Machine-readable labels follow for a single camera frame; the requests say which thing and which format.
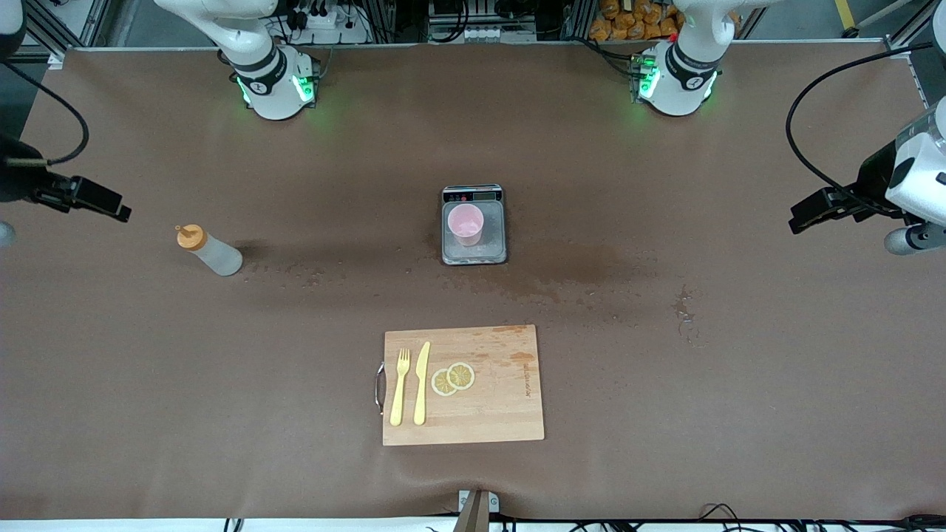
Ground clear sauce bottle orange cap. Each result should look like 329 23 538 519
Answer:
176 224 244 276

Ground pink plastic cup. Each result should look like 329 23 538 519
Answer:
447 203 486 247

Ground brown table cover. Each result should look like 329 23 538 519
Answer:
0 41 946 522

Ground orange snack bags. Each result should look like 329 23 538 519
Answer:
589 0 684 42

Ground white power strip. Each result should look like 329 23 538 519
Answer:
294 0 370 44

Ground steel digital kitchen scale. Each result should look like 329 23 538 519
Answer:
441 184 508 266

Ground yellow plastic fork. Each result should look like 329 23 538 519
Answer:
389 348 411 427

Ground wooden cutting board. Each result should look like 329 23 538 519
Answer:
375 324 545 447

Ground yellow plastic knife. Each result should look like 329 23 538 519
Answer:
413 341 431 426

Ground black equipment box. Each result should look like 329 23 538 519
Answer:
427 0 538 43

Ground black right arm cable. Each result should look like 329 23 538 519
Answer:
0 63 90 168

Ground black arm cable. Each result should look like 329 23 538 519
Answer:
785 42 936 215
0 63 90 168

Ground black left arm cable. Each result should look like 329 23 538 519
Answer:
785 42 936 215

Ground aluminium frame rail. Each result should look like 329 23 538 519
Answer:
26 0 112 69
885 0 946 112

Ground black cable bundle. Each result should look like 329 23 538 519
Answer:
698 502 946 532

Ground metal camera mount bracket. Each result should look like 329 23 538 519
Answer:
457 488 500 532

